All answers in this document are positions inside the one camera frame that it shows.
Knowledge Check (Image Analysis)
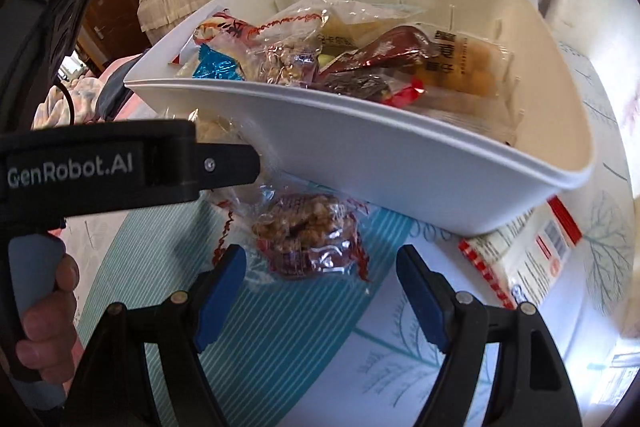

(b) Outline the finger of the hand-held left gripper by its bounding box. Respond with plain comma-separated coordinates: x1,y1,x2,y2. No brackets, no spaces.
194,144,262,198

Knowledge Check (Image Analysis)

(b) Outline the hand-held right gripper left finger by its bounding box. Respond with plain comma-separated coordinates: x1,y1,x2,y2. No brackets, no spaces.
60,244,248,427

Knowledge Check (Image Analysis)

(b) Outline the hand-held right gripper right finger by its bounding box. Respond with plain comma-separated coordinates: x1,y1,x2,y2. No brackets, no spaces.
396,244,583,427

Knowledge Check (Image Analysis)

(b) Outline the clear walnut date packet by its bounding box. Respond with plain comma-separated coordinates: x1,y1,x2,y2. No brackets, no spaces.
247,39,323,86
214,179,373,284

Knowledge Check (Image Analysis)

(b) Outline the small blue snack packet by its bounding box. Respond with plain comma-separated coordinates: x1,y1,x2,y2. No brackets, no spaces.
191,46,247,81

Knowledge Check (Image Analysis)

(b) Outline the long beige snack packet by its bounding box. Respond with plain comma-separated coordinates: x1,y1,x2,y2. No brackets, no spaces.
459,196,585,310

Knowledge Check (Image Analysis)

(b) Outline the white plastic storage bin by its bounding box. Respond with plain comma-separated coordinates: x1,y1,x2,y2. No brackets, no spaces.
122,0,596,238

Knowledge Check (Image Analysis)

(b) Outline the clear dark snack packet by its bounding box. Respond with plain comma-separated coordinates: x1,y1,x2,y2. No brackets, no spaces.
307,74,427,108

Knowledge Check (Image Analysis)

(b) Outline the clear white snack packet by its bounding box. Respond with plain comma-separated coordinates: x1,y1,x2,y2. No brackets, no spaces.
325,0,426,45

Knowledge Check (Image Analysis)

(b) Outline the dark red snack packet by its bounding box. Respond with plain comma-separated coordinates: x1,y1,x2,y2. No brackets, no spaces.
320,26,436,72

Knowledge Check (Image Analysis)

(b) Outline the clear yellow pastry packet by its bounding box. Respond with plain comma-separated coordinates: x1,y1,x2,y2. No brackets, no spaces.
427,31,516,98

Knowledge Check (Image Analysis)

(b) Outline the person's left hand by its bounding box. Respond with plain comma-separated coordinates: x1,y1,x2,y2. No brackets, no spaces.
15,252,81,388

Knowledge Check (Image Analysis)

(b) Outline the floral cloth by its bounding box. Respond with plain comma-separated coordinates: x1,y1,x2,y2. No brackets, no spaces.
32,77,106,128

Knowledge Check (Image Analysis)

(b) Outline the pink blanket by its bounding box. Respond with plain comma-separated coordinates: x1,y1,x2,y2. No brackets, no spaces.
102,54,148,82

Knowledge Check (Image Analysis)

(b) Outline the brown wooden door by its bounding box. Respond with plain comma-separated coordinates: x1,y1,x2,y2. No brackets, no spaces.
75,0,141,72

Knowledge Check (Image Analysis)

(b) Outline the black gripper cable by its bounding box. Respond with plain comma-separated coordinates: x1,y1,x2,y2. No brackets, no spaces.
50,82,77,125

